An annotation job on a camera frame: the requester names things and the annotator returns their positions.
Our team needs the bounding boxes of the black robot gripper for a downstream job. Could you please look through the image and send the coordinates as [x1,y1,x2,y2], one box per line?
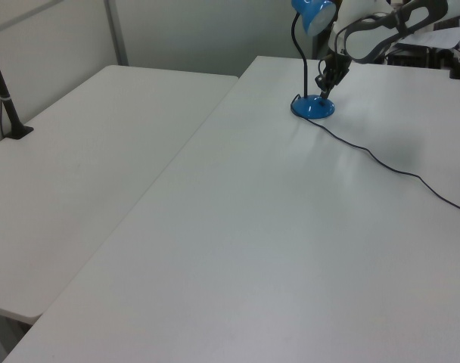
[315,51,353,105]

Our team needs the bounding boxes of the blue gooseneck desk lamp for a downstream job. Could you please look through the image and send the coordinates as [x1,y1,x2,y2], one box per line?
[289,0,339,121]

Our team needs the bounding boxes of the black background equipment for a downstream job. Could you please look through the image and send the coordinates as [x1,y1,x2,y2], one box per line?
[384,43,455,70]

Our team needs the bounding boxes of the white paper sheets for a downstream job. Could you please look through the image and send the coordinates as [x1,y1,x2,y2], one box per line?
[398,25,460,51]

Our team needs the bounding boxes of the white side table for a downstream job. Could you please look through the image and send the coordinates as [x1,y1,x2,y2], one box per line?
[0,64,241,319]

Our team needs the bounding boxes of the black lamp power cable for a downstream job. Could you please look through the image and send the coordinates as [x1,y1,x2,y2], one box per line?
[304,116,460,216]

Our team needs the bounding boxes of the grey metal partition post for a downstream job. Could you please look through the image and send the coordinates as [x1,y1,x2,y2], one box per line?
[103,0,130,67]

